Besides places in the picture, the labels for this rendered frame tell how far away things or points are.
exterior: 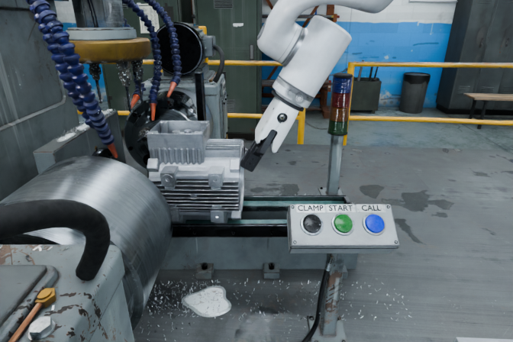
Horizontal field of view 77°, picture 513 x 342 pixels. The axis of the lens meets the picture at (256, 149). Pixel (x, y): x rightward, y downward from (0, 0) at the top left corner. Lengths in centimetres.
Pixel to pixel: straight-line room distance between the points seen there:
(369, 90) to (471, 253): 448
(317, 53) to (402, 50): 534
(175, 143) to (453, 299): 70
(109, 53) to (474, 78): 559
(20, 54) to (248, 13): 303
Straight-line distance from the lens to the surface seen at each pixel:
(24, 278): 34
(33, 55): 91
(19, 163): 84
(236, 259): 83
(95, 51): 68
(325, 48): 61
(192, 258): 84
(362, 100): 539
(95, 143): 84
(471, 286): 95
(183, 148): 72
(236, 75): 378
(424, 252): 100
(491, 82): 601
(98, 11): 72
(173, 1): 389
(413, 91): 567
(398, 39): 590
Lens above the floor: 137
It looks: 22 degrees down
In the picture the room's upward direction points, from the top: straight up
